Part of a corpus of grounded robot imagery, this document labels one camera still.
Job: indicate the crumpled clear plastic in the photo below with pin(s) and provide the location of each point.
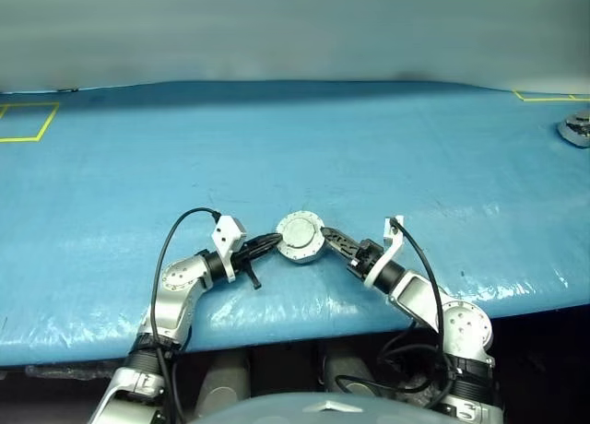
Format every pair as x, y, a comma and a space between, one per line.
417, 383

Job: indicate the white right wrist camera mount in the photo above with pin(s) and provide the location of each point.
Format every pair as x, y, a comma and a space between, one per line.
389, 246

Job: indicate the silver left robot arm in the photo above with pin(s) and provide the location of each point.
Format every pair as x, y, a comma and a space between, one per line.
170, 299

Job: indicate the grey robot torso with emblem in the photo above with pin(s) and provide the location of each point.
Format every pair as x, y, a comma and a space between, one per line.
322, 412

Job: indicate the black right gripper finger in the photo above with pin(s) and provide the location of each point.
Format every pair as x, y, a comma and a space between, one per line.
338, 239
343, 253

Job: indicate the silver motor lid circuit board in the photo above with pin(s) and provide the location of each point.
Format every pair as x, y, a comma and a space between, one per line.
299, 230

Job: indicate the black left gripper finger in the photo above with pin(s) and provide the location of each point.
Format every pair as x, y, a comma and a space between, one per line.
263, 251
267, 239

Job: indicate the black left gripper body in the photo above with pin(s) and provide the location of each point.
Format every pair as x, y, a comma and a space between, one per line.
242, 260

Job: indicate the metal part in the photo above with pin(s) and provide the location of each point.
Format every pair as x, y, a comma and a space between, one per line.
576, 129

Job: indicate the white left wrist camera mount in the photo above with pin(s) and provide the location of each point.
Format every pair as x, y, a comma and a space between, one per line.
226, 232

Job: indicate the blue plastic table cover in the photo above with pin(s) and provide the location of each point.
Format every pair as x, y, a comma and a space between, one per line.
322, 143

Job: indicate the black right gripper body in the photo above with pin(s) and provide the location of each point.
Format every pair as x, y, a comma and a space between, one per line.
366, 255

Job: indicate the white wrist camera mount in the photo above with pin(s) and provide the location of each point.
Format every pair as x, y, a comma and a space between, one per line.
226, 232
389, 246

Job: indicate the grey rounded shape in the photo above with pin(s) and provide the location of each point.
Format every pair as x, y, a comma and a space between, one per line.
348, 366
226, 382

